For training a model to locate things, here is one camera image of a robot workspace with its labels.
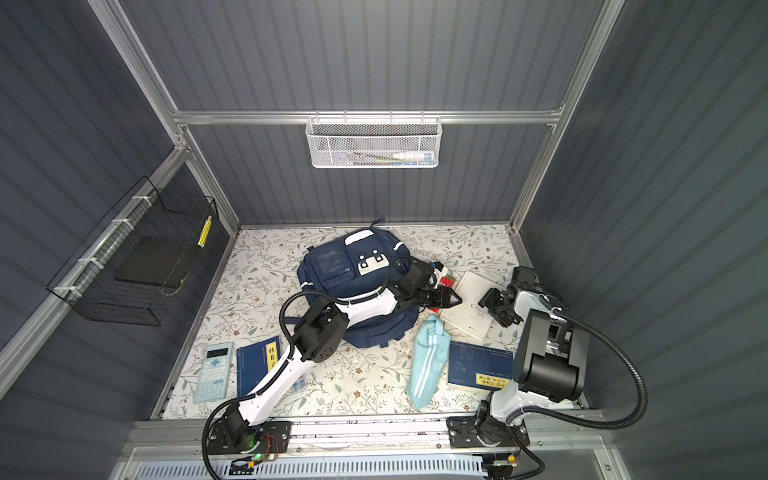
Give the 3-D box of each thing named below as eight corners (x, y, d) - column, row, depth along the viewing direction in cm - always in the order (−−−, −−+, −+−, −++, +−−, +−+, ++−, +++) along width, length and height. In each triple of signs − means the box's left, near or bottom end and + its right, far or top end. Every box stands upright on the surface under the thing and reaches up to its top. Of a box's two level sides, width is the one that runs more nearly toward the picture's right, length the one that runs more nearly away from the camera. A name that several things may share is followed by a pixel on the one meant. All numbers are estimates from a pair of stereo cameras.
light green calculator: (195, 405, 81) (192, 403, 79) (207, 347, 91) (203, 344, 90) (229, 398, 82) (226, 396, 80) (236, 341, 92) (234, 338, 91)
